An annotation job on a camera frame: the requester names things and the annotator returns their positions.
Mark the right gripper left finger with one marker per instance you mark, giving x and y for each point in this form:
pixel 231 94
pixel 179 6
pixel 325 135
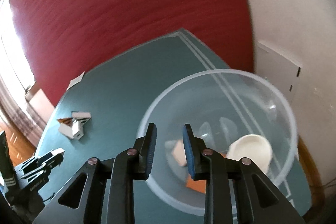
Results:
pixel 99 185

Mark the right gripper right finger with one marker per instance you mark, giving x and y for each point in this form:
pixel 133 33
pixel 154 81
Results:
pixel 258 200

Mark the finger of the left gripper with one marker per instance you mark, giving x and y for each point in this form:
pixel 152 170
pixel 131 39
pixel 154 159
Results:
pixel 59 152
pixel 39 173

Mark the white grey triangle block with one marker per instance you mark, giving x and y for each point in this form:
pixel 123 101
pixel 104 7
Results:
pixel 66 130

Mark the white charger adapter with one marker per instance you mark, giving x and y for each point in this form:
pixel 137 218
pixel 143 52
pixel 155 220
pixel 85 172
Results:
pixel 77 130

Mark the orange black striped block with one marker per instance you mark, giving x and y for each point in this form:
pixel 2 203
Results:
pixel 67 121

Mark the white black striped triangle block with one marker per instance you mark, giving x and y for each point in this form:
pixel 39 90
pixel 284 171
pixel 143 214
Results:
pixel 79 115

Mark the white ceramic cup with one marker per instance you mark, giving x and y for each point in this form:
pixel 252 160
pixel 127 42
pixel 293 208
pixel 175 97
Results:
pixel 255 147

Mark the patterned curtain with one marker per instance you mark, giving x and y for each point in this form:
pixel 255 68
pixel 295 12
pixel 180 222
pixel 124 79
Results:
pixel 23 116

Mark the plain orange block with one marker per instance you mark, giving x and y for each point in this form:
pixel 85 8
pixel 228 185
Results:
pixel 198 185

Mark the white paper card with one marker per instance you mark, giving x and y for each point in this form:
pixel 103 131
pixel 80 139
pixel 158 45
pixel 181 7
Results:
pixel 75 81

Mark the light wooden block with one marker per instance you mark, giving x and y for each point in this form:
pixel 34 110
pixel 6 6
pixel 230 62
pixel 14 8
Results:
pixel 178 153

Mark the clear plastic bowl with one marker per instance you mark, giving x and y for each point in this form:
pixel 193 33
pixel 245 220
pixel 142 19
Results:
pixel 221 105

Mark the teal table mat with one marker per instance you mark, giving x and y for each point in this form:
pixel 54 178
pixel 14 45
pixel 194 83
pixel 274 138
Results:
pixel 118 94

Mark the red quilted sofa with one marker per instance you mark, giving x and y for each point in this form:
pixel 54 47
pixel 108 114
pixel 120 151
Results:
pixel 63 38

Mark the white wall panel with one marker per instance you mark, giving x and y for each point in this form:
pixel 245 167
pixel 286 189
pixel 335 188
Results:
pixel 277 68

